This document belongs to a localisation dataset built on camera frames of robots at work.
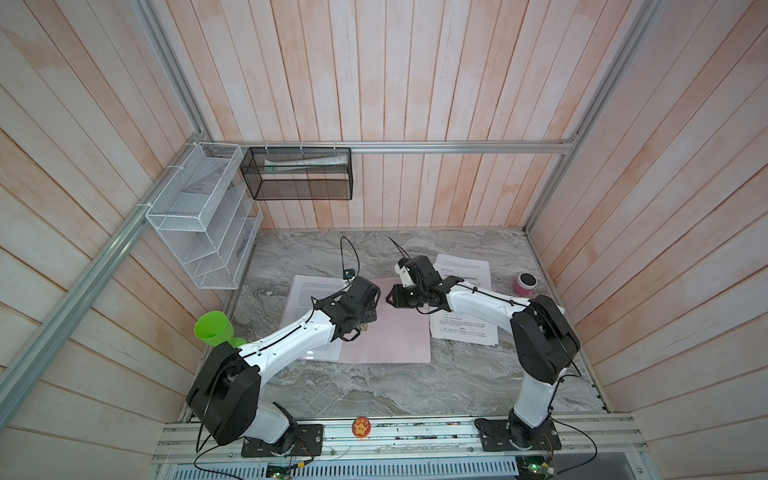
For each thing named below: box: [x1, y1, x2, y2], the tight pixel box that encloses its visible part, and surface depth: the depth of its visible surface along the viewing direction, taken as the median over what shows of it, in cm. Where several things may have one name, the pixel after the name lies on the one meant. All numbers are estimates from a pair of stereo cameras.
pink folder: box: [339, 277, 431, 363], surface depth 87 cm
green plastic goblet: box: [194, 310, 247, 348], surface depth 78 cm
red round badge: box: [352, 416, 371, 439], surface depth 78 cm
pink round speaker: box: [514, 272, 538, 297], surface depth 100 cm
